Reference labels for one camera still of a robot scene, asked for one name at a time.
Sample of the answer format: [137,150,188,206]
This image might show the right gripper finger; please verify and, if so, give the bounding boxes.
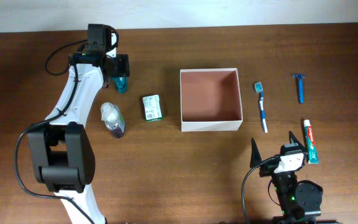
[250,138,262,169]
[288,131,306,152]

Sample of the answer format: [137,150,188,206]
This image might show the teal mouthwash bottle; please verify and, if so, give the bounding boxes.
[112,77,128,93]

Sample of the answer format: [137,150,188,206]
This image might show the purple pump soap bottle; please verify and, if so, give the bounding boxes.
[101,102,126,138]

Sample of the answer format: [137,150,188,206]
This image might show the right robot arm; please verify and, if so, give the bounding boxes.
[241,132,337,224]

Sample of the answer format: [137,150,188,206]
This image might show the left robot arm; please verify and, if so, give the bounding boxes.
[21,24,130,223]

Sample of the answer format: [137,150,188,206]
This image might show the Colgate toothpaste tube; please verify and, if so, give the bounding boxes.
[303,119,319,164]

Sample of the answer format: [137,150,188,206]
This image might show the green white soap box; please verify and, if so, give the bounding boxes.
[142,95,163,122]

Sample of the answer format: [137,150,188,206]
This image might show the blue disposable razor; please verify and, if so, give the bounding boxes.
[292,73,305,104]

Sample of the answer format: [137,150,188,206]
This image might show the blue white toothbrush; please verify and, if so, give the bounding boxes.
[254,82,268,133]

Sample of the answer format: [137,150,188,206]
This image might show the white open cardboard box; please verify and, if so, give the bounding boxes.
[180,68,244,132]

